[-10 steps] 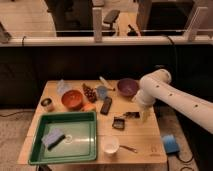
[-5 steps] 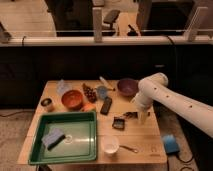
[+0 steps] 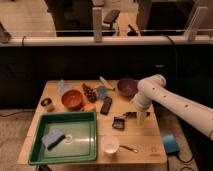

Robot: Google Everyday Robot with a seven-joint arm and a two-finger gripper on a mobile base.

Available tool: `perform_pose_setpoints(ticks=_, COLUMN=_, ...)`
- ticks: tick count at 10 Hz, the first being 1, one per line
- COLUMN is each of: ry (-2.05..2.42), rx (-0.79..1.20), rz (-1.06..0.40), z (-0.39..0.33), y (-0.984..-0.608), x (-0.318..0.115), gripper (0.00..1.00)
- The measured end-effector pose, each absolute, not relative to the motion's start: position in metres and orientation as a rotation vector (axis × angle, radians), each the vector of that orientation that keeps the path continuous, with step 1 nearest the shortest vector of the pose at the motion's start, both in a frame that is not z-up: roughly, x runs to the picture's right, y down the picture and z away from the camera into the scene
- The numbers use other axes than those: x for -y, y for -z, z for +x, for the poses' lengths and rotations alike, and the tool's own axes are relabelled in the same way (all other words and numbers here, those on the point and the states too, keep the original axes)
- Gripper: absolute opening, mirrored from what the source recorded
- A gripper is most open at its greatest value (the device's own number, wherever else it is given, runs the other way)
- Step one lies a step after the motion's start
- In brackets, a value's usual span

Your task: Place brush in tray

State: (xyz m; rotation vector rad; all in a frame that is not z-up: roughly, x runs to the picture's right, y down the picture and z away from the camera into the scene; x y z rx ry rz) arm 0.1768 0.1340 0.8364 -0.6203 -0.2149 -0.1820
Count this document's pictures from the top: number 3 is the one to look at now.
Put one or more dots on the orange bowl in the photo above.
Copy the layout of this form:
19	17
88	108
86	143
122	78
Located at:
72	99

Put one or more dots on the clear plastic bag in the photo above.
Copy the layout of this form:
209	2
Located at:
62	87

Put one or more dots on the metal spoon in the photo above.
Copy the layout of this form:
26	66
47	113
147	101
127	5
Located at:
129	148

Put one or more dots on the white cup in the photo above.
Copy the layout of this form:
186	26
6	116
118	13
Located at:
109	145

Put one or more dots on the black brush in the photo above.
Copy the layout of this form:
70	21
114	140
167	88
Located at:
119	121

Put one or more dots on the blue scoop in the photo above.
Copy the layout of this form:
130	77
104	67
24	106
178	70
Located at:
102	92

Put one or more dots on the black office chair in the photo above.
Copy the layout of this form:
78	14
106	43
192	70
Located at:
109	20

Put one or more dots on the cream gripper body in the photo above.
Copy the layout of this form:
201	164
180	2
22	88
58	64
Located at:
141	116

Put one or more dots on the black remote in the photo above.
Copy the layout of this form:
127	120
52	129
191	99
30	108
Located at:
106	106

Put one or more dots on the blue sponge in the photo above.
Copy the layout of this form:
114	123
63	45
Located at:
52	138

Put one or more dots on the green plastic tray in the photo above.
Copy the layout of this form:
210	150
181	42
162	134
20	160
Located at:
78	145

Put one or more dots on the orange carrot toy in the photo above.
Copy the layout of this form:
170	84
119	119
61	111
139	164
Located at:
88	107

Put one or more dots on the purple bowl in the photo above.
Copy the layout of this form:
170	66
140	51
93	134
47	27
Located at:
127	87

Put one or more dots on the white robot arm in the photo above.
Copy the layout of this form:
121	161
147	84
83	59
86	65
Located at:
153	89

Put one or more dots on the wooden table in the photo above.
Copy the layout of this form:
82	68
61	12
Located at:
145	137

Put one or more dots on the white tube with cap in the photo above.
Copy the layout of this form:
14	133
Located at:
106	83

